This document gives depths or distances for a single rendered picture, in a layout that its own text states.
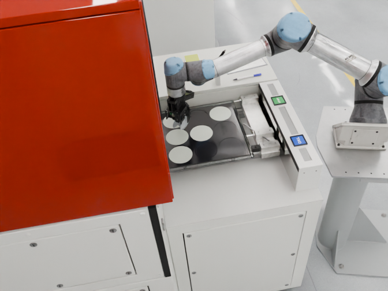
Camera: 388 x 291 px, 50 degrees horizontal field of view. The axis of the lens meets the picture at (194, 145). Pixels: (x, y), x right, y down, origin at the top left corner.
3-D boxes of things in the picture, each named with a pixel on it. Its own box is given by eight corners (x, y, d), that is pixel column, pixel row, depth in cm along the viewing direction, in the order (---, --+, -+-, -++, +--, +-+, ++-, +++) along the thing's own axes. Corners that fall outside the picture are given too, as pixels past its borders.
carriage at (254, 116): (261, 159, 174) (261, 154, 172) (240, 105, 200) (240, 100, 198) (279, 156, 175) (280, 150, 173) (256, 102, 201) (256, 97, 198)
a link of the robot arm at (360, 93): (375, 103, 183) (376, 73, 183) (391, 100, 170) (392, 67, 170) (349, 102, 183) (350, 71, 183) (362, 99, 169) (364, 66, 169)
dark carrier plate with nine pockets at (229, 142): (167, 169, 168) (167, 168, 168) (158, 115, 192) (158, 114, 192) (249, 155, 170) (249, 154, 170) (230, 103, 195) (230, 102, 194)
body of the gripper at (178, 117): (165, 120, 174) (162, 98, 166) (175, 108, 180) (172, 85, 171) (181, 125, 172) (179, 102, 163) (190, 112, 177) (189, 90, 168)
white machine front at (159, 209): (165, 277, 143) (148, 208, 114) (145, 123, 200) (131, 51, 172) (174, 275, 143) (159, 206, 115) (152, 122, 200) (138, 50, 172)
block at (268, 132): (256, 140, 178) (256, 134, 176) (253, 134, 181) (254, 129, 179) (273, 137, 179) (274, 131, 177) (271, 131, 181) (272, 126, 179)
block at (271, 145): (261, 152, 173) (261, 148, 171) (258, 147, 175) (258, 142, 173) (279, 149, 173) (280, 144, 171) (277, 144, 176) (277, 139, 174)
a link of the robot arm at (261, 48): (286, 25, 181) (183, 69, 179) (293, 17, 170) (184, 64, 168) (297, 49, 181) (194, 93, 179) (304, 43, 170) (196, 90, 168)
